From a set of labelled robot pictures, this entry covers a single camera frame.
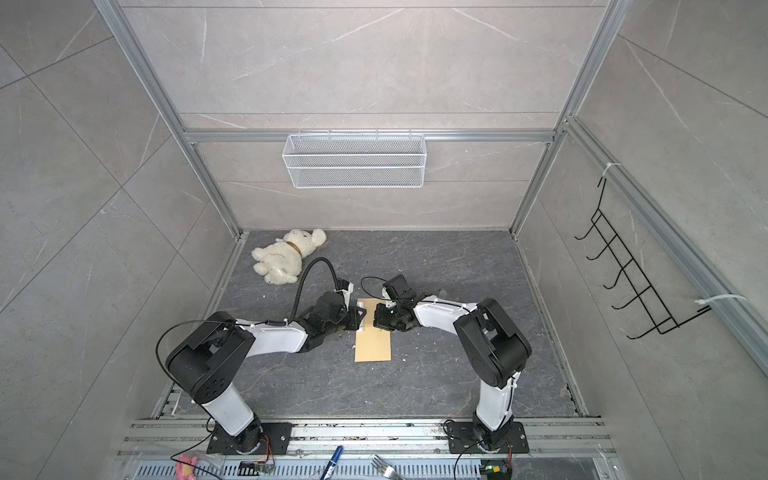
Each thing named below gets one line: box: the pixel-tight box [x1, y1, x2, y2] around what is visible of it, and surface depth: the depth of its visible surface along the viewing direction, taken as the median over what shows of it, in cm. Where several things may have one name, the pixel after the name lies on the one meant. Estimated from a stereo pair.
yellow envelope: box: [355, 298, 392, 363], surface depth 92 cm
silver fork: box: [371, 454, 405, 480], surface depth 70 cm
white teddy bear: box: [251, 228, 327, 286], surface depth 103 cm
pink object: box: [175, 454, 198, 480], surface depth 69 cm
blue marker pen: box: [320, 445, 344, 480], surface depth 71 cm
